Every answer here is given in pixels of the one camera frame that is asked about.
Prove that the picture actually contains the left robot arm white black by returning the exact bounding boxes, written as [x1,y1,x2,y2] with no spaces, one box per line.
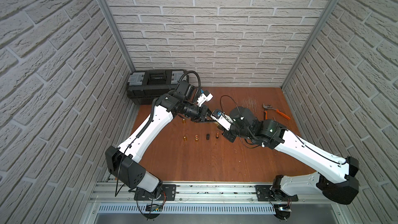
[105,71,212,200]

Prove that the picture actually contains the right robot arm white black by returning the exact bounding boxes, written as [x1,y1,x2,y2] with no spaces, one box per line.
[212,106,359,205]

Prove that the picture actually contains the black plastic toolbox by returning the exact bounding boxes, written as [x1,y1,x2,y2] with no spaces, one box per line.
[126,69,186,105]

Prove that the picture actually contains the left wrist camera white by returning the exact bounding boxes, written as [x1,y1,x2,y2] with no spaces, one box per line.
[197,90,213,107]

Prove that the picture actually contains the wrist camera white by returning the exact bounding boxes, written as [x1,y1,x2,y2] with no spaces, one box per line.
[210,109,233,131]
[197,90,213,107]

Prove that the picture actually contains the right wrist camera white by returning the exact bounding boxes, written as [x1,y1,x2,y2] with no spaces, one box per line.
[210,109,233,131]

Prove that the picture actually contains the orange handled pliers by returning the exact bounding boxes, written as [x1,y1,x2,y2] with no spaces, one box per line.
[262,103,293,124]

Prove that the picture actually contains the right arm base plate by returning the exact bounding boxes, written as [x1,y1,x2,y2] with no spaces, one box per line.
[255,185,299,202]

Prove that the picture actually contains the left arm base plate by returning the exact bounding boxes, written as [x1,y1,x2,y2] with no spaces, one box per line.
[134,184,177,201]

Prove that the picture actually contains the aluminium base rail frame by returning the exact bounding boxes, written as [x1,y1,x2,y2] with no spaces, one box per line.
[80,177,354,224]

